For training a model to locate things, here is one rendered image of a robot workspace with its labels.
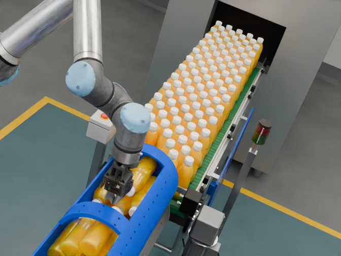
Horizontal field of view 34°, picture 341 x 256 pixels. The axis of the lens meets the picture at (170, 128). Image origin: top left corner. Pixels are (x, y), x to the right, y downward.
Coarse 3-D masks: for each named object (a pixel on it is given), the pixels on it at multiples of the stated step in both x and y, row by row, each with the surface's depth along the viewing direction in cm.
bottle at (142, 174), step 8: (144, 160) 212; (152, 160) 213; (136, 168) 207; (144, 168) 207; (152, 168) 211; (136, 176) 203; (144, 176) 205; (136, 184) 201; (144, 184) 204; (136, 192) 204
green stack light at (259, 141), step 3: (255, 132) 246; (255, 135) 246; (258, 135) 245; (252, 138) 248; (255, 138) 246; (258, 138) 245; (261, 138) 245; (264, 138) 245; (255, 141) 247; (258, 141) 246; (261, 141) 246; (264, 141) 247; (258, 144) 247; (261, 144) 247
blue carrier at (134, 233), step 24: (144, 144) 213; (168, 168) 210; (168, 192) 207; (72, 216) 179; (96, 216) 175; (120, 216) 179; (144, 216) 188; (48, 240) 180; (120, 240) 174; (144, 240) 188
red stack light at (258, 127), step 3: (258, 123) 244; (258, 126) 244; (261, 126) 243; (255, 129) 246; (258, 129) 244; (261, 129) 243; (264, 129) 242; (267, 129) 242; (270, 129) 243; (258, 132) 244; (261, 132) 243; (264, 132) 243; (267, 132) 243; (261, 135) 244; (264, 135) 244; (267, 135) 245
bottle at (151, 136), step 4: (148, 132) 248; (152, 132) 248; (156, 132) 249; (148, 136) 248; (152, 136) 248; (156, 136) 249; (148, 140) 248; (152, 140) 249; (156, 140) 251; (152, 144) 250
